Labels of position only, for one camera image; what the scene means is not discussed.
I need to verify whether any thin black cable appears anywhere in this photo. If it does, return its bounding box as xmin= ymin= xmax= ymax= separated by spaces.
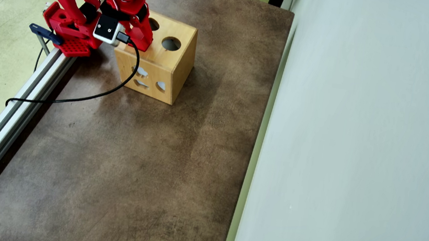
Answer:
xmin=33 ymin=46 xmax=44 ymax=74

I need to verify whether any blue clamp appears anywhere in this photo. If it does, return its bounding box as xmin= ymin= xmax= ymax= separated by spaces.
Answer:
xmin=26 ymin=23 xmax=65 ymax=58

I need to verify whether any black camera usb cable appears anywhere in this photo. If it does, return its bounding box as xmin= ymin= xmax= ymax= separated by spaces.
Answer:
xmin=5 ymin=18 xmax=143 ymax=123

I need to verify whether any wooden shape sorter box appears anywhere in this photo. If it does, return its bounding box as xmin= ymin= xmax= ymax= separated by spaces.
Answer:
xmin=108 ymin=7 xmax=201 ymax=108

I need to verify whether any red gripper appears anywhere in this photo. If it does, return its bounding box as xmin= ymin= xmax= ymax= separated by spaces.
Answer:
xmin=95 ymin=0 xmax=159 ymax=53

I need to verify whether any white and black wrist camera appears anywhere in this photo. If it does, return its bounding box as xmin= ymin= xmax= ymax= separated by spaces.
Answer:
xmin=91 ymin=13 xmax=126 ymax=47

